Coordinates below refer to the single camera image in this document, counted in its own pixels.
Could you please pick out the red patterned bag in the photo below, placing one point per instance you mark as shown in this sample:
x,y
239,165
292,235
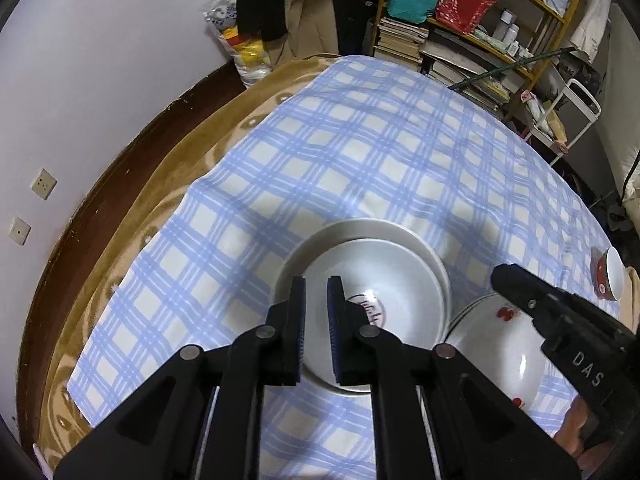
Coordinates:
x,y
465,0

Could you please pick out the yellow bookshelf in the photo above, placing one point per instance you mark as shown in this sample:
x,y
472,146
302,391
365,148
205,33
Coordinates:
x,y
542,10

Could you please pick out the white metal cart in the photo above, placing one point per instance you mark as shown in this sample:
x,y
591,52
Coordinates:
x,y
582,105

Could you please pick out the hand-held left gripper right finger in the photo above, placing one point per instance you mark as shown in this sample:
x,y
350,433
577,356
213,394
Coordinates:
x,y
334,330

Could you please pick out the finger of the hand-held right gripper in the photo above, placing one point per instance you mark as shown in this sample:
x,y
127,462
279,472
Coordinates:
x,y
520,290

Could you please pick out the clear plastic bag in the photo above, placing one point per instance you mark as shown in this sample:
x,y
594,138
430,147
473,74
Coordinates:
x,y
240,45

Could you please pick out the blue checked tablecloth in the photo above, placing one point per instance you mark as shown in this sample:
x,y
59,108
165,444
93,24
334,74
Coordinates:
x,y
350,150

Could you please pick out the person's right hand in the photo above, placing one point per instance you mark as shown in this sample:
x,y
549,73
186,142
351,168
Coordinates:
x,y
572,430

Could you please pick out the green pole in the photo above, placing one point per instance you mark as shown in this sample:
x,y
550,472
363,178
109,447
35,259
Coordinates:
x,y
510,66

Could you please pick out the white bottles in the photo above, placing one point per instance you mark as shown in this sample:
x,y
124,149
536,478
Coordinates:
x,y
512,30

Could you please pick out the large plain white bowl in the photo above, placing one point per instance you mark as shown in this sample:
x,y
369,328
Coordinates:
x,y
320,240

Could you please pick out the brown blanket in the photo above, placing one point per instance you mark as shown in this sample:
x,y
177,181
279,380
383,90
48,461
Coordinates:
x,y
175,170

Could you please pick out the stack of books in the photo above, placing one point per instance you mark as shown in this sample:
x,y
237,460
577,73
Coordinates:
x,y
400,40

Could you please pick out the beige wall socket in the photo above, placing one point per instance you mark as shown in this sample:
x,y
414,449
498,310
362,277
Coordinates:
x,y
20,231
43,184

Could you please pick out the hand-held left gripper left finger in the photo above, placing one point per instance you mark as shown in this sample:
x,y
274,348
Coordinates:
x,y
299,330

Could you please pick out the beige hanging garment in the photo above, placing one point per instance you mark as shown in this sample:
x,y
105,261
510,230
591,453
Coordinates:
x,y
310,15

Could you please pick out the dark wooden board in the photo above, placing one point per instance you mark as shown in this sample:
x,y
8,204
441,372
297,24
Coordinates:
x,y
100,195

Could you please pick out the small red patterned bowl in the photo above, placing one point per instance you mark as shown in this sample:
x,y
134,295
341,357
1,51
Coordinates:
x,y
614,270

